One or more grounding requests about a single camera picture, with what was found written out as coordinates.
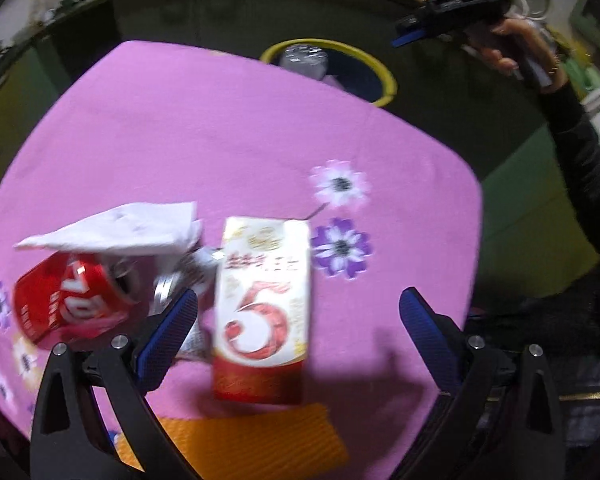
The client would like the yellow rimmed trash bin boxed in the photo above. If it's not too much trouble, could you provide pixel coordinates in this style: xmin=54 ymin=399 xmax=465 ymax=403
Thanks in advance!
xmin=260 ymin=38 xmax=398 ymax=107

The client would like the red crushed can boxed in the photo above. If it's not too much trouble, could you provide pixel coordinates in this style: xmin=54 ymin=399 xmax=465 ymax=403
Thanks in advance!
xmin=14 ymin=252 xmax=140 ymax=348

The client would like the person right hand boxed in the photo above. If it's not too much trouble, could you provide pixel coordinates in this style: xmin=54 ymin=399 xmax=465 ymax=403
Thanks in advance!
xmin=469 ymin=18 xmax=568 ymax=93

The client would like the orange foam fruit net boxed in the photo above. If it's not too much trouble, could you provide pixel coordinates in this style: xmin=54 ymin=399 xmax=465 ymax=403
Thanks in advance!
xmin=114 ymin=401 xmax=351 ymax=480

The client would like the red white number five carton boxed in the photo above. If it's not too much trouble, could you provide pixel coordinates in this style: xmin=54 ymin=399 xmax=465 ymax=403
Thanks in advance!
xmin=212 ymin=217 xmax=311 ymax=405

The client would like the silver wrapper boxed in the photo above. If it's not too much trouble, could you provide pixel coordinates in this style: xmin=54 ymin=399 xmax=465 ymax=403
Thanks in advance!
xmin=148 ymin=246 xmax=222 ymax=362

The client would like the pink floral tablecloth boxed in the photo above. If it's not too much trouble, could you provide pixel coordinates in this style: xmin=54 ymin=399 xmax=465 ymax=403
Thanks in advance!
xmin=0 ymin=41 xmax=482 ymax=479

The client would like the person right forearm dark sleeve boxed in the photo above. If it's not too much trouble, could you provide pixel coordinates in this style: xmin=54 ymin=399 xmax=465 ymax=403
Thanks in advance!
xmin=536 ymin=84 xmax=600 ymax=255

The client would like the white paper napkin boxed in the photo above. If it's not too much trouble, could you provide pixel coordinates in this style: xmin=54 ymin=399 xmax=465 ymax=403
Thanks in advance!
xmin=15 ymin=202 xmax=202 ymax=256

